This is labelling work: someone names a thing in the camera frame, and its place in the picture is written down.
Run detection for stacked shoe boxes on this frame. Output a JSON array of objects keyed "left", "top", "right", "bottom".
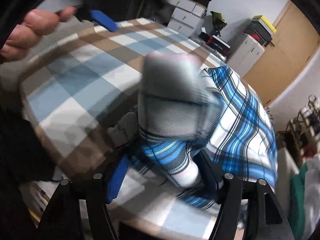
[{"left": 244, "top": 15, "right": 277, "bottom": 47}]

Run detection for folded white and green clothes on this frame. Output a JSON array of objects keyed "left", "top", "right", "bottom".
[{"left": 289, "top": 153, "right": 319, "bottom": 239}]

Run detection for black sleeved left forearm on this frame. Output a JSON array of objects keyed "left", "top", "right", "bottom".
[{"left": 1, "top": 109, "right": 56, "bottom": 185}]

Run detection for plaid brown blue bedsheet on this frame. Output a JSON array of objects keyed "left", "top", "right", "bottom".
[{"left": 20, "top": 18, "right": 223, "bottom": 239}]

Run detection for wooden shoe rack with shoes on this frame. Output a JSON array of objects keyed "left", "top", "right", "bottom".
[{"left": 286, "top": 94, "right": 319, "bottom": 167}]

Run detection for blue white plaid shirt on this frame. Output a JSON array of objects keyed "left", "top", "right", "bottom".
[{"left": 107, "top": 52, "right": 279, "bottom": 210}]

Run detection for dark flower bouquet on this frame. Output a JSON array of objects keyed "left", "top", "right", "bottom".
[{"left": 210, "top": 11, "right": 227, "bottom": 36}]

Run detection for wooden door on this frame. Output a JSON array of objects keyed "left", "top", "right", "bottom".
[{"left": 244, "top": 2, "right": 319, "bottom": 106}]

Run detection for white upright suitcase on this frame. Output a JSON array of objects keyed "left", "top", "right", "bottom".
[{"left": 226, "top": 33, "right": 265, "bottom": 77}]

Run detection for white drawer desk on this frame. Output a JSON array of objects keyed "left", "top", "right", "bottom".
[{"left": 167, "top": 0, "right": 207, "bottom": 37}]

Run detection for person's left hand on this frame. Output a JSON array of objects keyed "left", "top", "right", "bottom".
[{"left": 1, "top": 7, "right": 76, "bottom": 63}]

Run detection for black red shoe box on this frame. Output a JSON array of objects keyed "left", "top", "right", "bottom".
[{"left": 199, "top": 32, "right": 231, "bottom": 56}]

